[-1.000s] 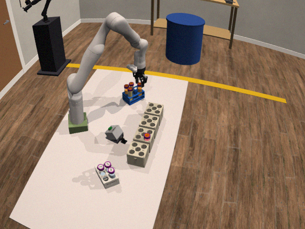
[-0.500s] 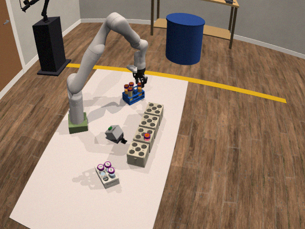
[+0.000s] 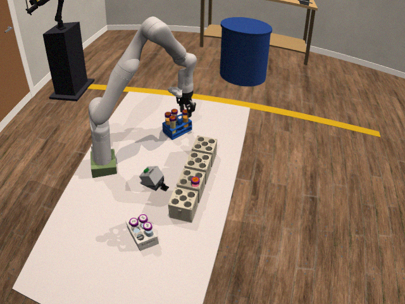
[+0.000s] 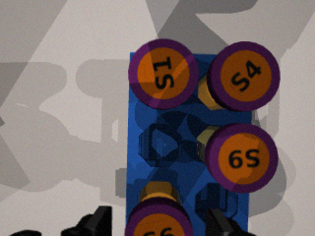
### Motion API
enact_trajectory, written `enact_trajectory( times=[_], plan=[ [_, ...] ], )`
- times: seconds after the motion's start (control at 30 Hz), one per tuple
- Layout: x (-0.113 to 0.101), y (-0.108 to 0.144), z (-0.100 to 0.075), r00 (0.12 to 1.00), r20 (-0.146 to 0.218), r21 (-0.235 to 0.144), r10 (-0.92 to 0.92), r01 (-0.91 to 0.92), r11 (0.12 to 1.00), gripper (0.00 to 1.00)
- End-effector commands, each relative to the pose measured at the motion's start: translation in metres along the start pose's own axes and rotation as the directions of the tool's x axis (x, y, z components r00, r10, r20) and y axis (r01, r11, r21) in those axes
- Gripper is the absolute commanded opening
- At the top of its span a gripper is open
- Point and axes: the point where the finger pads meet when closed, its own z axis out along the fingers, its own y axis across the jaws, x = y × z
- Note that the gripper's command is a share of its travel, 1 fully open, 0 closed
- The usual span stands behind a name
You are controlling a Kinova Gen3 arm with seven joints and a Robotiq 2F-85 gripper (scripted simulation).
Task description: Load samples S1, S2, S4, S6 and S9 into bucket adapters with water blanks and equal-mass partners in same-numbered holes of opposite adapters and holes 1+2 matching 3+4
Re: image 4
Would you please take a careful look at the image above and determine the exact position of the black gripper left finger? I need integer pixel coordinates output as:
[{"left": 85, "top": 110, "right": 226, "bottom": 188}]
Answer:
[{"left": 10, "top": 206, "right": 112, "bottom": 236}]

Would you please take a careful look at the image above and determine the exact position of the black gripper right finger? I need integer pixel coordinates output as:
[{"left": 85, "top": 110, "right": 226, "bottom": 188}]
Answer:
[{"left": 205, "top": 208, "right": 256, "bottom": 236}]

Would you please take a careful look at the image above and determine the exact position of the blue tube rack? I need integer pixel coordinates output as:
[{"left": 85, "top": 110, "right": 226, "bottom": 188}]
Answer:
[{"left": 126, "top": 54, "right": 252, "bottom": 236}]

